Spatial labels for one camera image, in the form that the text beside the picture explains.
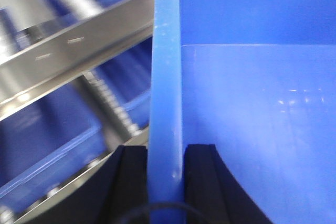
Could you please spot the white roller track right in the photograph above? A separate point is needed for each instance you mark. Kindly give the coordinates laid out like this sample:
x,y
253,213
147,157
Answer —
x,y
108,104

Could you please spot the large blue plastic bin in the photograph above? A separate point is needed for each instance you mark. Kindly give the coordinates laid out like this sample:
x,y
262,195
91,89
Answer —
x,y
256,78

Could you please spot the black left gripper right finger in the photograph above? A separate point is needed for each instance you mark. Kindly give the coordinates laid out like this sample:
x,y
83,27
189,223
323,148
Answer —
x,y
211,189

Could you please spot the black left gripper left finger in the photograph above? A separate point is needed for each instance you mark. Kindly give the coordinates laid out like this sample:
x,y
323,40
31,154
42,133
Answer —
x,y
118,186

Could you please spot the stainless steel shelf front rail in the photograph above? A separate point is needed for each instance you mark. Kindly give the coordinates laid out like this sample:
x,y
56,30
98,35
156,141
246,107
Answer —
x,y
49,64

